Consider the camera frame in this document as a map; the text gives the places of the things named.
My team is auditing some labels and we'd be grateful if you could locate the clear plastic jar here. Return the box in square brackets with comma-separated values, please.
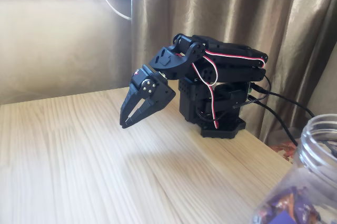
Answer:
[249, 113, 337, 224]

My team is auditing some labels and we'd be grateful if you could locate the purple orange wrapped candy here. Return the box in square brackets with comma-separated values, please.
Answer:
[271, 209, 297, 224]
[273, 187, 309, 209]

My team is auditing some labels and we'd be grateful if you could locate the orange patterned rug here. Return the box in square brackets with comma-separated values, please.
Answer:
[270, 139, 300, 164]

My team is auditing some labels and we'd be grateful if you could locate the red white servo wire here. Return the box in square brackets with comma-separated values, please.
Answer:
[209, 83, 220, 130]
[191, 48, 266, 87]

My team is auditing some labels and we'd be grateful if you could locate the thin black motor cable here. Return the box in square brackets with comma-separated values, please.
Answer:
[233, 74, 272, 109]

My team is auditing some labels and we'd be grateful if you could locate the black power cable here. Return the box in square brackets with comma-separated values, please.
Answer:
[250, 82, 316, 118]

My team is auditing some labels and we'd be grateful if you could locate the black USB cable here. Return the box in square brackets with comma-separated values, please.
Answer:
[259, 102, 299, 146]

